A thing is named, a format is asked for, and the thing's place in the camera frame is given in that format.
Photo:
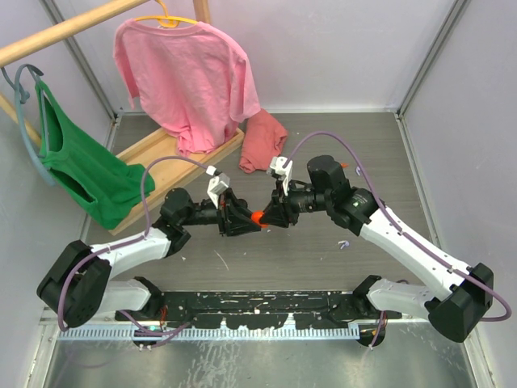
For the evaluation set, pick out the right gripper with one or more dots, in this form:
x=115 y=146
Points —
x=279 y=212

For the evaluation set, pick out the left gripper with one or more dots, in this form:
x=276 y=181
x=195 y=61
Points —
x=227 y=219

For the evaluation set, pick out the orange earbud case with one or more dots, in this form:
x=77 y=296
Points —
x=256 y=217

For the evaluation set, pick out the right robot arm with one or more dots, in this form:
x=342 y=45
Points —
x=453 y=297

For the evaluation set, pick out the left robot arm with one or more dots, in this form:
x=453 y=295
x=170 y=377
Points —
x=82 y=284

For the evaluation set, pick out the salmon folded shirt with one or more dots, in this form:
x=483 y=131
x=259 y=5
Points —
x=264 y=139

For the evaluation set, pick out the pink t-shirt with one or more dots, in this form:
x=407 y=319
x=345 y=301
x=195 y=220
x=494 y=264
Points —
x=196 y=82

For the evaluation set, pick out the green tank top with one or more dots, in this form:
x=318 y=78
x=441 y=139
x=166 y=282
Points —
x=100 y=183

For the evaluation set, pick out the yellow hanger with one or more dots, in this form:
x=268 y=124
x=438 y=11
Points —
x=165 y=19

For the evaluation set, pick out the grey-blue hanger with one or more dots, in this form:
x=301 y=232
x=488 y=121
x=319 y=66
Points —
x=28 y=121

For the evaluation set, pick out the wooden clothes rack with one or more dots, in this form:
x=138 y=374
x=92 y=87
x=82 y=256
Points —
x=64 y=30

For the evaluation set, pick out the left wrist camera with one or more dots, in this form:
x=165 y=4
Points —
x=218 y=183

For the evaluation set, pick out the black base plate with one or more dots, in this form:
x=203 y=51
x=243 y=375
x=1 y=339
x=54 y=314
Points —
x=262 y=310

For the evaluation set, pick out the white cable duct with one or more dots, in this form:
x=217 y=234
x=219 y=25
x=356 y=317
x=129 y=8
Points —
x=289 y=332

